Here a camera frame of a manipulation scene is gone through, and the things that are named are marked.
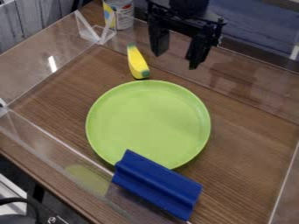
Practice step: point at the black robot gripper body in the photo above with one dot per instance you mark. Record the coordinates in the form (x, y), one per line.
(188, 16)

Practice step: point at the yellow toy banana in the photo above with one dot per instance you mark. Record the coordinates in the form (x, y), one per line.
(136, 62)

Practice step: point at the white yellow canister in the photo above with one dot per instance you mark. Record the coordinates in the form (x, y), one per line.
(123, 10)

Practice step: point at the green round plate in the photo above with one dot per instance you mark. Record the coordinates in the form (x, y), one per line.
(151, 117)

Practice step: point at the clear acrylic enclosure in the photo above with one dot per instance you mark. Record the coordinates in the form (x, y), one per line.
(64, 67)

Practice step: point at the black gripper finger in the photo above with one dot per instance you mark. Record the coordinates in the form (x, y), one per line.
(159, 37)
(198, 49)

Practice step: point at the blue plastic block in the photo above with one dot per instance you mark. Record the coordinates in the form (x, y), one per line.
(159, 185)

